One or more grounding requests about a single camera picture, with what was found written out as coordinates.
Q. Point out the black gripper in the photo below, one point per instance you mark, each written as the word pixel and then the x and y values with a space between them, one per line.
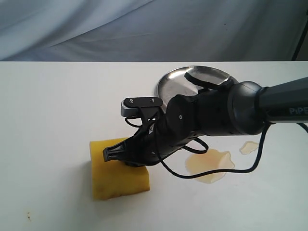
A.
pixel 154 141

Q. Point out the yellow sponge block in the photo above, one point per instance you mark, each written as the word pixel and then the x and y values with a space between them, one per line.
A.
pixel 114 179

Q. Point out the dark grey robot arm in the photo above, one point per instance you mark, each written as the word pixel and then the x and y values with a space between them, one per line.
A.
pixel 235 109

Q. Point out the large yellowish liquid spill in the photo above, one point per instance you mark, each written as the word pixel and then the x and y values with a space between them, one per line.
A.
pixel 213 159

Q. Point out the small yellowish liquid spill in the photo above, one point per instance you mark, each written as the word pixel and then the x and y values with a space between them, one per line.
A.
pixel 249 147

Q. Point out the round steel plate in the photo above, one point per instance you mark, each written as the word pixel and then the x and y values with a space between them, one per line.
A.
pixel 191 80

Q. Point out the grey backdrop cloth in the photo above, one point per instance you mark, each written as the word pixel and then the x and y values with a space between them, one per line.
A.
pixel 150 30

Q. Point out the black stand pole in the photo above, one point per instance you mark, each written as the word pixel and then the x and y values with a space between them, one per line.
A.
pixel 300 42

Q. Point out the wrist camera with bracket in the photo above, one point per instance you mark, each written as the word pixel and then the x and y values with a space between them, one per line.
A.
pixel 145 108

